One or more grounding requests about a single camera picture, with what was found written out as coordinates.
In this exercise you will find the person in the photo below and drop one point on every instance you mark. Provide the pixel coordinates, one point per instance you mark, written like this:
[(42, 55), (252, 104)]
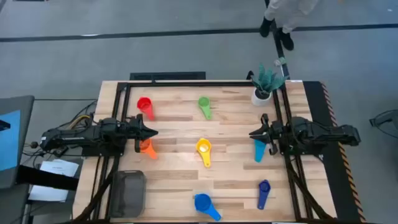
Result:
[(292, 12)]

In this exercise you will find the yellow measuring cup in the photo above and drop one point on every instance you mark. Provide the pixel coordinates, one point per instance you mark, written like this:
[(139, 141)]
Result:
[(205, 158)]

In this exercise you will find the grey laptop with blue screen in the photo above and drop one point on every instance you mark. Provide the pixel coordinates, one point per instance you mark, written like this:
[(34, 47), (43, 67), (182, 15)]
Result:
[(12, 140)]

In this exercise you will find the black aluminium table frame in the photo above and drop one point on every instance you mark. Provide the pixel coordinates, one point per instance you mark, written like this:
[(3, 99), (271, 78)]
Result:
[(186, 84)]

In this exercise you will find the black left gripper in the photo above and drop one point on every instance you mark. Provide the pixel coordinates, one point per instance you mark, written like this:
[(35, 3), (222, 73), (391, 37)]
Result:
[(138, 132)]

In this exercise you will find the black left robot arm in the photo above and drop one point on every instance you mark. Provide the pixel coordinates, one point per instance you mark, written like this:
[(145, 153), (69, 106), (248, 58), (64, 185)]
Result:
[(77, 138)]

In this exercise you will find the red measuring cup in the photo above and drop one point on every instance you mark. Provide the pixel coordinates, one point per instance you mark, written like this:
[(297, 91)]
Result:
[(144, 104)]

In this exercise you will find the green measuring cup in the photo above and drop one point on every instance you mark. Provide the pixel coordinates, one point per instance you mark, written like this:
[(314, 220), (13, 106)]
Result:
[(204, 102)]

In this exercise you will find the dark grey basket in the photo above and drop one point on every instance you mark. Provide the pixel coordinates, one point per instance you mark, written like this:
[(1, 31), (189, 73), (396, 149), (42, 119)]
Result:
[(127, 193)]

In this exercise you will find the teal measuring cup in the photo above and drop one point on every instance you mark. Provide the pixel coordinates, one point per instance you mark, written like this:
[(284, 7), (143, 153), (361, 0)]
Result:
[(259, 151)]

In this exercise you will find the white paper sheets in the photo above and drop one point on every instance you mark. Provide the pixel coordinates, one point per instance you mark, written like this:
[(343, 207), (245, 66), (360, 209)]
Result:
[(59, 168)]

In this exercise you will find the green artificial plant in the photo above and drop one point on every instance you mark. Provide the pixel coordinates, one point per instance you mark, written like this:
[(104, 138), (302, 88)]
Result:
[(267, 81)]

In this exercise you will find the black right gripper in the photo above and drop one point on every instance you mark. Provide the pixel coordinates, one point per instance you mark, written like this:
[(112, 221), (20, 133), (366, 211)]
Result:
[(274, 135)]

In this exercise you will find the small navy measuring cup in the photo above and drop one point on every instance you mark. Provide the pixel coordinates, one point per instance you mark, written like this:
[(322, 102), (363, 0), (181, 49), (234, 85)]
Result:
[(264, 186)]

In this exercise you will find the large blue measuring cup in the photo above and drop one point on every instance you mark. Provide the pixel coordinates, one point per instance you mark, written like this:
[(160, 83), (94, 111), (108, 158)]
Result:
[(202, 202)]

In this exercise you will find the orange measuring cup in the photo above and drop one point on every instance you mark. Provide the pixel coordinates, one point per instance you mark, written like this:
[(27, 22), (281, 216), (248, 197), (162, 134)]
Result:
[(150, 150)]

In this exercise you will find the white plant pot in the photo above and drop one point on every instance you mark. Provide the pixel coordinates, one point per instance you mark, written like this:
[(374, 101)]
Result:
[(256, 100)]

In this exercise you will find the black mat with hazard stripes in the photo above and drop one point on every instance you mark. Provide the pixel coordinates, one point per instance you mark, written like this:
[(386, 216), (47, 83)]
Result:
[(315, 102)]

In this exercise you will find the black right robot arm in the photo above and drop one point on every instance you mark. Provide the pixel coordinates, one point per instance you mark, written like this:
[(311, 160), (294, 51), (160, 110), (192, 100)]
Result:
[(326, 132)]

